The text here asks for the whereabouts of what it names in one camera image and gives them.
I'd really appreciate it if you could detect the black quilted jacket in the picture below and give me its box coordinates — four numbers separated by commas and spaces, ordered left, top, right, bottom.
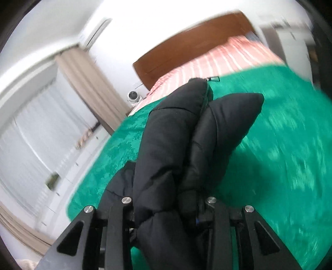
97, 76, 265, 270

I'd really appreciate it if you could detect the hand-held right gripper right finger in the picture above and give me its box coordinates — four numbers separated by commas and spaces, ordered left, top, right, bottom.
197, 196, 303, 270

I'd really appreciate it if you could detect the white drawer cabinet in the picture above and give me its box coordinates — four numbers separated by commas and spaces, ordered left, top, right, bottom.
39, 122, 115, 231

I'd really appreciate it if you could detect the brown wooden headboard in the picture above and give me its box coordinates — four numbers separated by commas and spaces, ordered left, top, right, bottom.
133, 12, 260, 90

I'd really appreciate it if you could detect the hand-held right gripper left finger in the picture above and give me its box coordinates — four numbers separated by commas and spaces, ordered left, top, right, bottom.
35, 197, 135, 270

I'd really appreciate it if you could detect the white sheer curtain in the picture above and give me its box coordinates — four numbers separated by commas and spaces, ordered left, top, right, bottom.
0, 75, 96, 216

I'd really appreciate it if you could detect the white dresser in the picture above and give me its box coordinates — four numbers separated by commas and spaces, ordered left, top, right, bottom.
259, 16, 312, 78

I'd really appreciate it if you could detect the striped rope bundle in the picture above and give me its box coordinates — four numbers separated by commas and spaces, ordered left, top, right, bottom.
75, 128, 93, 150

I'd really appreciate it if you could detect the small green object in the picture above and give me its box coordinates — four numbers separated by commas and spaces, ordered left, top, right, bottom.
45, 174, 60, 190

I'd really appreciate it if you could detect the white round device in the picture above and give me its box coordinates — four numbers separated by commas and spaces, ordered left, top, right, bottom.
127, 91, 143, 105

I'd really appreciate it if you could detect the green plush blanket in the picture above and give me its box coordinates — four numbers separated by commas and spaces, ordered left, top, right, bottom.
66, 64, 331, 270

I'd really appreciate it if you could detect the white air conditioner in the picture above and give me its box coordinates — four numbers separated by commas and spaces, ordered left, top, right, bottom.
78, 18, 112, 47

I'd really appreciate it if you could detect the beige curtain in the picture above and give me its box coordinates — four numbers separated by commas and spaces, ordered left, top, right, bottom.
0, 200, 55, 256
55, 48, 130, 135

